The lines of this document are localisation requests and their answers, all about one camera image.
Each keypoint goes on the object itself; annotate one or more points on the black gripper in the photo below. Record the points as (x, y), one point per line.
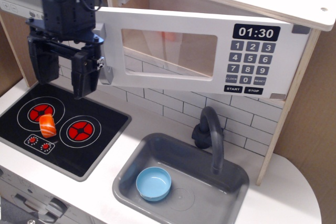
(66, 20)

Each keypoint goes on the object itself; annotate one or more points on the white toy microwave door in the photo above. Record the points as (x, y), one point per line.
(214, 53)

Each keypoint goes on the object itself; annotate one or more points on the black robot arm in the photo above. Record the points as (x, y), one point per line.
(66, 30)

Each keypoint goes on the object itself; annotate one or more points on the wooden microwave cabinet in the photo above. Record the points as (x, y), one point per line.
(275, 3)

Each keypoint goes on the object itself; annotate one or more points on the orange salmon sushi toy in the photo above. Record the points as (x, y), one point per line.
(47, 126)

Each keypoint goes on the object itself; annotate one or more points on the black toy stovetop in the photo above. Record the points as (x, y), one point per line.
(85, 130)

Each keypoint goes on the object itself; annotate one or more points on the orange toy carrot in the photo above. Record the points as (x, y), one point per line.
(169, 36)

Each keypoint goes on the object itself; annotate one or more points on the grey oven front panel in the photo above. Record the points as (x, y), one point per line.
(40, 203)

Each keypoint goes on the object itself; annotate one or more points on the light blue bowl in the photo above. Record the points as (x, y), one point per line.
(153, 183)

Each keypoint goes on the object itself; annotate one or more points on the dark grey faucet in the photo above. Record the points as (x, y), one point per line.
(208, 133)

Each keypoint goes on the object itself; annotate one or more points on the grey toy sink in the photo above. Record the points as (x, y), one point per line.
(197, 195)

